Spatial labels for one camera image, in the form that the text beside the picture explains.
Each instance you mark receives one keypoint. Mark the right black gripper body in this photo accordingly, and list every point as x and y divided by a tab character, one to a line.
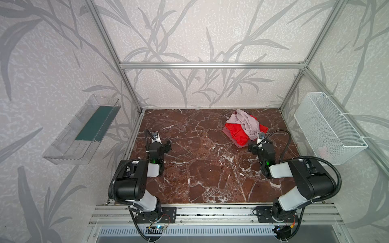
260	148

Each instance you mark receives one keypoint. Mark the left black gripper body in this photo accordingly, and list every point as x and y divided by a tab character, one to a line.
153	146

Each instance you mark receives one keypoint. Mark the red cloth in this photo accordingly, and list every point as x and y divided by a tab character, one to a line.
239	135

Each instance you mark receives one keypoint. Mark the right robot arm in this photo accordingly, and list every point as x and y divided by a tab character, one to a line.
315	180

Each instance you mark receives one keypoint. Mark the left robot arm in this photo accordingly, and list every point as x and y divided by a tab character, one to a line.
128	185

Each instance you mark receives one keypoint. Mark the light pink cloth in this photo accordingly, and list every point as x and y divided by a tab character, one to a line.
248	123

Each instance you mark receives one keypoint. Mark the green pad in tray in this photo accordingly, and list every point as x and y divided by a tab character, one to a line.
97	126

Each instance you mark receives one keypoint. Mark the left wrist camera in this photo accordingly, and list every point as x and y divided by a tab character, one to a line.
156	138

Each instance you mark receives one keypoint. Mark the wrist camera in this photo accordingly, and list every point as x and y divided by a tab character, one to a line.
260	137
156	138

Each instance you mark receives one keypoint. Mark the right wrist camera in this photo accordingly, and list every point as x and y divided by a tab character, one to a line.
260	137

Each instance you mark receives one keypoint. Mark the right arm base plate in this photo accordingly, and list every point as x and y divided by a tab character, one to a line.
274	214

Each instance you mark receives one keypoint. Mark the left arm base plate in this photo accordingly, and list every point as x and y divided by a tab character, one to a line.
161	215

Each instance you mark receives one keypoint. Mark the white wire mesh basket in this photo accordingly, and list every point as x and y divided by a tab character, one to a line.
329	133

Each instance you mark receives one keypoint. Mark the clear plastic wall tray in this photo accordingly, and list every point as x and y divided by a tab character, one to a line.
65	150

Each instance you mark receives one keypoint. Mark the aluminium front rail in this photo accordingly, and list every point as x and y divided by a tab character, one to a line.
217	214

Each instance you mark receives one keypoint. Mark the aluminium frame horizontal bar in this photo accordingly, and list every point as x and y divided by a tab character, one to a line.
212	65

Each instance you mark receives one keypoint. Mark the left frame post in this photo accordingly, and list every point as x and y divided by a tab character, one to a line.
104	35

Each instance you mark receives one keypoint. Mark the frame post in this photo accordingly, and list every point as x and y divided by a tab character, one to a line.
330	21
104	35

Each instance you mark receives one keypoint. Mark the right frame post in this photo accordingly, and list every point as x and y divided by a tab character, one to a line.
330	21

